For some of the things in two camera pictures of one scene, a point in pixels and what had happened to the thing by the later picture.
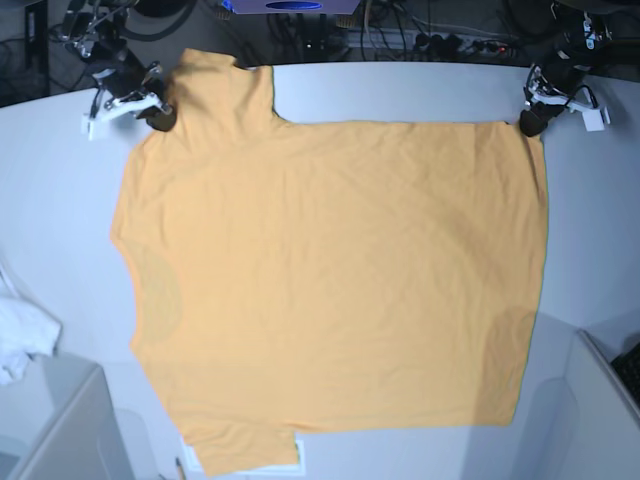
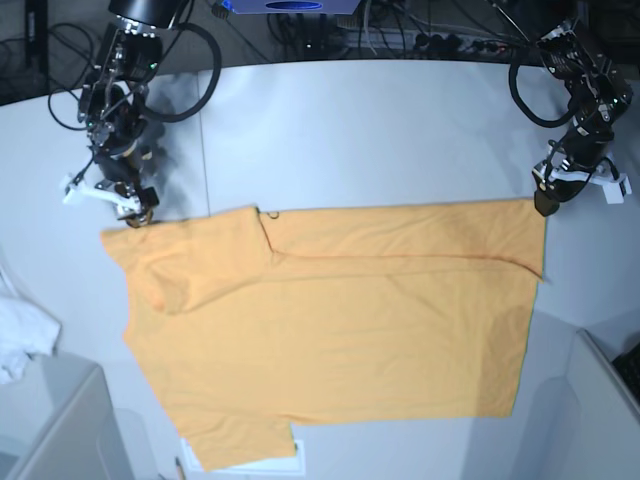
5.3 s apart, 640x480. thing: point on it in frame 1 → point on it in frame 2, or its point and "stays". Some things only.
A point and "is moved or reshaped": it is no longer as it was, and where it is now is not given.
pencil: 181,474 stays
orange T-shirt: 291,278 is moved or reshaped
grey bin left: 58,421 stays
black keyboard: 627,367 stays
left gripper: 121,73 → 124,165
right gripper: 561,74 → 570,164
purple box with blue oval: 292,6 stays
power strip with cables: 433,40 stays
